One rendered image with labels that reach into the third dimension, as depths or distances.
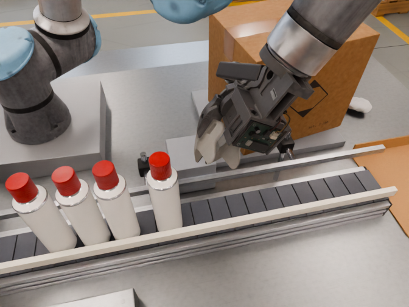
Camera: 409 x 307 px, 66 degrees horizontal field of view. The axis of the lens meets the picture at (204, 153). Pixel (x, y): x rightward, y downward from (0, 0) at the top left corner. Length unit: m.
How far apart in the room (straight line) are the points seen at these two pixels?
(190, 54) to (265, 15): 0.47
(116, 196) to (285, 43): 0.33
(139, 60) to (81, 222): 0.76
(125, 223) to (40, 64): 0.40
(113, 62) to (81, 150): 0.48
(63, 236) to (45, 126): 0.31
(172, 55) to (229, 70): 0.74
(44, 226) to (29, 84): 0.33
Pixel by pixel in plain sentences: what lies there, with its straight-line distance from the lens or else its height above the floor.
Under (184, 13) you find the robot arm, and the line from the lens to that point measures 0.28.
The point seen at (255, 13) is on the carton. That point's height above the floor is 1.12.
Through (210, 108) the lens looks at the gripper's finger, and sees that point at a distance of 0.44.
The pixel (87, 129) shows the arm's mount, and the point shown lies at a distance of 0.86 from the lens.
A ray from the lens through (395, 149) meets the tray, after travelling 0.98.
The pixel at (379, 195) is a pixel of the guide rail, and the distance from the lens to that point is 0.74.
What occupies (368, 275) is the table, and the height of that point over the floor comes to 0.83.
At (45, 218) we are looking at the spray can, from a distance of 0.57.
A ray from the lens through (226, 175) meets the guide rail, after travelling 0.62.
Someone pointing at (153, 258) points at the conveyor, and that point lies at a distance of 0.65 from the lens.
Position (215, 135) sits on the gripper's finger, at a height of 1.13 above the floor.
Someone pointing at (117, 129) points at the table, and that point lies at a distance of 0.93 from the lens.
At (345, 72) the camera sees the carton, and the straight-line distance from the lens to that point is 0.81.
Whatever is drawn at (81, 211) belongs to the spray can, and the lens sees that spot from 0.54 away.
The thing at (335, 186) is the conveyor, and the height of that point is 0.88.
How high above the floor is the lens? 1.45
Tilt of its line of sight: 48 degrees down
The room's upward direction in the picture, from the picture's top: straight up
